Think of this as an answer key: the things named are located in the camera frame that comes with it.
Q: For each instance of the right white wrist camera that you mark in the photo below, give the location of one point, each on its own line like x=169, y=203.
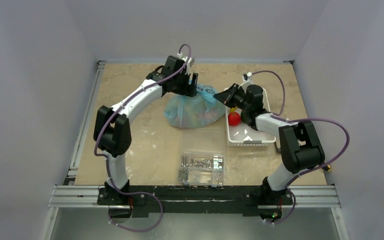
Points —
x=247, y=78

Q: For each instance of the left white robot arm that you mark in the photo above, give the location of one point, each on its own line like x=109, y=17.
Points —
x=112, y=130

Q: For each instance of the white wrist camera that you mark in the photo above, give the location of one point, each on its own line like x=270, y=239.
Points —
x=247, y=78
x=189, y=60

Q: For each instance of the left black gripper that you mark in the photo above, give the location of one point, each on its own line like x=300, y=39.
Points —
x=188, y=90

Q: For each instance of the clear plastic screw box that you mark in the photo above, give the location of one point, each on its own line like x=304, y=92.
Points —
x=202, y=158

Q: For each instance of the yellow black screwdriver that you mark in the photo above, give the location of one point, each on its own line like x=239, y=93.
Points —
x=327, y=168

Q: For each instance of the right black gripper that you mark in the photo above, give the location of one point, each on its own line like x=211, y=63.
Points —
x=232, y=94

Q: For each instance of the red fake apple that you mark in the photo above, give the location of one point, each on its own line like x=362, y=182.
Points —
x=233, y=119

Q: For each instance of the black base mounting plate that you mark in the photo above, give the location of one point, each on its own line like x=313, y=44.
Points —
x=142, y=200

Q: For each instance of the white plastic basket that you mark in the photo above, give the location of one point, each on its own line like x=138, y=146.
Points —
x=243, y=135

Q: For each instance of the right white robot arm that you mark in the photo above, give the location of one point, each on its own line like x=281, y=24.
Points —
x=300, y=146

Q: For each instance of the light blue plastic bag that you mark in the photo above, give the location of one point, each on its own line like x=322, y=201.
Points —
x=194, y=112

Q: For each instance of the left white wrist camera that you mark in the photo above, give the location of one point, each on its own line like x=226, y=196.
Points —
x=189, y=60

